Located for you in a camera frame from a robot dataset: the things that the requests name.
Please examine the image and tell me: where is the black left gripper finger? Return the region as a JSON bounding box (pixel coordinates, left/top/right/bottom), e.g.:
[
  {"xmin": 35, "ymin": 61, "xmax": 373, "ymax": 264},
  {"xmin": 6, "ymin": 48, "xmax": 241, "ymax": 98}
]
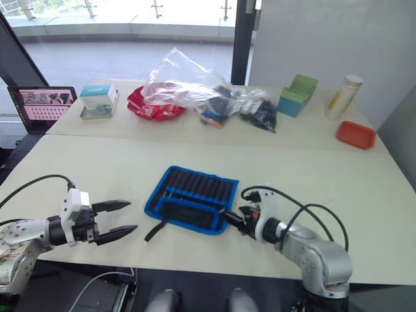
[
  {"xmin": 91, "ymin": 200, "xmax": 132, "ymax": 215},
  {"xmin": 96, "ymin": 224, "xmax": 139, "ymax": 246}
]

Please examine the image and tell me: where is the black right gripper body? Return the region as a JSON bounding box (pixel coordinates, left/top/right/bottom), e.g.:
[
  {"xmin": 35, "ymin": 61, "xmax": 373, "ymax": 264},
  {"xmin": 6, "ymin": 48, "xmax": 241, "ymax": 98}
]
[{"xmin": 238, "ymin": 203, "xmax": 261, "ymax": 241}]

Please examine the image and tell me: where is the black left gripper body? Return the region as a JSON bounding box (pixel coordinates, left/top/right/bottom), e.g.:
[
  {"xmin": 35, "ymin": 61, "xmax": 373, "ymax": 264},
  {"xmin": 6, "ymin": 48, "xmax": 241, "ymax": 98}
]
[{"xmin": 72, "ymin": 205, "xmax": 101, "ymax": 244}]

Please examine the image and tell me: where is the blue black tool roll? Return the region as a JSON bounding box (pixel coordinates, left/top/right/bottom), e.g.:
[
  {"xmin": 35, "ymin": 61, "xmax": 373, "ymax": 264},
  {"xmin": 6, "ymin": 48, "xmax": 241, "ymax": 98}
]
[{"xmin": 144, "ymin": 165, "xmax": 241, "ymax": 243}]

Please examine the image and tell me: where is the black equipment box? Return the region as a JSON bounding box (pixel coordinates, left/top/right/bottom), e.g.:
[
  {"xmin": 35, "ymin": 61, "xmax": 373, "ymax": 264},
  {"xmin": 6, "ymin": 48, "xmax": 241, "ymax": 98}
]
[{"xmin": 73, "ymin": 279, "xmax": 140, "ymax": 312}]

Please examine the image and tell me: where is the grey rounded shape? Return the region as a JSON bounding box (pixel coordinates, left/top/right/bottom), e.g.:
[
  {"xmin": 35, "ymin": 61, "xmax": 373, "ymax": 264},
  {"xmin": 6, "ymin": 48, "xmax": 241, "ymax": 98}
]
[
  {"xmin": 147, "ymin": 288, "xmax": 183, "ymax": 312},
  {"xmin": 227, "ymin": 287, "xmax": 260, "ymax": 312}
]

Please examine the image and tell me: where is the shallow metal tray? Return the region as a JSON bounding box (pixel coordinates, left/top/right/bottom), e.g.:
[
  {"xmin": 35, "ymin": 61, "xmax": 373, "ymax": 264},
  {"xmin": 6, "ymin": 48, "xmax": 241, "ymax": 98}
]
[{"xmin": 79, "ymin": 92, "xmax": 120, "ymax": 121}]

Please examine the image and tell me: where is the red bowl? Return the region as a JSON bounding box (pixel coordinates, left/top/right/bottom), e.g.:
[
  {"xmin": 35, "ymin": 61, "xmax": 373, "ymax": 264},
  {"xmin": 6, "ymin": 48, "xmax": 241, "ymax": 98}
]
[{"xmin": 126, "ymin": 84, "xmax": 188, "ymax": 122}]

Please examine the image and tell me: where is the bag of black parts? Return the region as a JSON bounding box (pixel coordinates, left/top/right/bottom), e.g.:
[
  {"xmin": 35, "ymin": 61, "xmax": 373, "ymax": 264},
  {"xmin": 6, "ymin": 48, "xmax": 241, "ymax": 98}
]
[{"xmin": 239, "ymin": 89, "xmax": 279, "ymax": 134}]

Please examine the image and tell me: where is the bag of colourful parts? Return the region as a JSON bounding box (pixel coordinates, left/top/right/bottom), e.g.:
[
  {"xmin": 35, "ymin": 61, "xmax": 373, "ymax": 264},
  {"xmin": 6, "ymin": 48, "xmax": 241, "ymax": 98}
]
[{"xmin": 194, "ymin": 83, "xmax": 242, "ymax": 129}]

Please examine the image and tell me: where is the white teal carton box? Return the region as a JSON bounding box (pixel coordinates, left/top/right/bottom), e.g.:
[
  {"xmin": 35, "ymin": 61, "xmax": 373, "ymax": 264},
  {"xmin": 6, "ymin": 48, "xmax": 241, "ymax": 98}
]
[{"xmin": 79, "ymin": 83, "xmax": 118, "ymax": 110}]

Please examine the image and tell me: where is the black laptop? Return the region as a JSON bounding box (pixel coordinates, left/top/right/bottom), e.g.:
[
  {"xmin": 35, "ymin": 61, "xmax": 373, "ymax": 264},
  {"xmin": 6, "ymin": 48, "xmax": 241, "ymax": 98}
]
[{"xmin": 0, "ymin": 85, "xmax": 79, "ymax": 186}]

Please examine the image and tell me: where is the green teal open box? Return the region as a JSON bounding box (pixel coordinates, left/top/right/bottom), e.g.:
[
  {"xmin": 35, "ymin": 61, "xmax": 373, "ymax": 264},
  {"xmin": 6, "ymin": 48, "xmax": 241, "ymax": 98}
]
[{"xmin": 277, "ymin": 73, "xmax": 320, "ymax": 119}]

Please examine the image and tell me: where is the orange shallow tray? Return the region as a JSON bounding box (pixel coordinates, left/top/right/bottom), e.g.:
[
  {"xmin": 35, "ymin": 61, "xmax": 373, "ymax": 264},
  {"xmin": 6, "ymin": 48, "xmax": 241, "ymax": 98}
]
[{"xmin": 335, "ymin": 120, "xmax": 378, "ymax": 151}]

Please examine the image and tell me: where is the clear plastic bag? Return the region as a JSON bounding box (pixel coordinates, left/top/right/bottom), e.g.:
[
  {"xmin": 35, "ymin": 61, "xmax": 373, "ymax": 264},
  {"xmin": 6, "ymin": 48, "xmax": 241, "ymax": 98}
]
[{"xmin": 140, "ymin": 46, "xmax": 233, "ymax": 110}]

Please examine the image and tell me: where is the white yellow cylinder canister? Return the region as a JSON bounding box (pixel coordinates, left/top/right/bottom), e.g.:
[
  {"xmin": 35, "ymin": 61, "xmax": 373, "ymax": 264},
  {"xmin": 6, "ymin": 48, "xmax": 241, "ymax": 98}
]
[{"xmin": 324, "ymin": 74, "xmax": 364, "ymax": 122}]

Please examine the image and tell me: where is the black window pillar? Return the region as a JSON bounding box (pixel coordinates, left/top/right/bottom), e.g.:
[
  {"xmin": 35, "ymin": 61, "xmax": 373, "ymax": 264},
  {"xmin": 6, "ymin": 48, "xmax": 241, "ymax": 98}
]
[{"xmin": 231, "ymin": 0, "xmax": 258, "ymax": 86}]

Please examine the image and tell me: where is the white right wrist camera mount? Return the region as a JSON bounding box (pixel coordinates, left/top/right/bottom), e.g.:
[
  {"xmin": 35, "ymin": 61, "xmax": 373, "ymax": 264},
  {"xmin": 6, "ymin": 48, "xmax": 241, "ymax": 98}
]
[{"xmin": 255, "ymin": 189, "xmax": 281, "ymax": 242}]

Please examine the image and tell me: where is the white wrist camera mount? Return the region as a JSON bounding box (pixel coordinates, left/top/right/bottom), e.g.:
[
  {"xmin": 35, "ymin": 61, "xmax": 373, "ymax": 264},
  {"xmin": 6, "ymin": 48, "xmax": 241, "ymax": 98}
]
[
  {"xmin": 255, "ymin": 189, "xmax": 281, "ymax": 242},
  {"xmin": 58, "ymin": 188, "xmax": 90, "ymax": 245}
]

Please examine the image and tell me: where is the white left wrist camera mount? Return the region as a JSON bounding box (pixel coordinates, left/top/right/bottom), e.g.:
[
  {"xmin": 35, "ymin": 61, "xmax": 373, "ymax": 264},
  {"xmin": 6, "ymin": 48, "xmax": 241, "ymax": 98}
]
[{"xmin": 58, "ymin": 188, "xmax": 90, "ymax": 245}]

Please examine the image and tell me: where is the white cable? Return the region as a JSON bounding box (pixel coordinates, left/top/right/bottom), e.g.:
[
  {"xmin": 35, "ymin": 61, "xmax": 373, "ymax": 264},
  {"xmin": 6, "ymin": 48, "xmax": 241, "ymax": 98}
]
[{"xmin": 68, "ymin": 266, "xmax": 135, "ymax": 312}]

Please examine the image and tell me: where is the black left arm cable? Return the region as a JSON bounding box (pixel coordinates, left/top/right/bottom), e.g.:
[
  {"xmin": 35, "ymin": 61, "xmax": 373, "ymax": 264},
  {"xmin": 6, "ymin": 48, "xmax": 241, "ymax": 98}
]
[{"xmin": 0, "ymin": 174, "xmax": 77, "ymax": 209}]

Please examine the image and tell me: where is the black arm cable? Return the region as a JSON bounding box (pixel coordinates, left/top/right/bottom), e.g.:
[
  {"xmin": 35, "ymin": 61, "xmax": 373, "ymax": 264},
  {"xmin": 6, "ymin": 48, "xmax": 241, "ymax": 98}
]
[
  {"xmin": 0, "ymin": 174, "xmax": 77, "ymax": 209},
  {"xmin": 240, "ymin": 185, "xmax": 350, "ymax": 253}
]

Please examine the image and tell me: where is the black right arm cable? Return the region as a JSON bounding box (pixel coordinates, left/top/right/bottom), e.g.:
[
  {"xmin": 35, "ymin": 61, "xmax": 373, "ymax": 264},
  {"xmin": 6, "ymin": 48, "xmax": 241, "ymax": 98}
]
[{"xmin": 240, "ymin": 185, "xmax": 350, "ymax": 253}]

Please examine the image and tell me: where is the dark slanted window frame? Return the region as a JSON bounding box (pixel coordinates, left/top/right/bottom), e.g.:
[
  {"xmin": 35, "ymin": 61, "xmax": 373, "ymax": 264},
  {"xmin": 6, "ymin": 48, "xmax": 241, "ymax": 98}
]
[{"xmin": 0, "ymin": 11, "xmax": 50, "ymax": 88}]

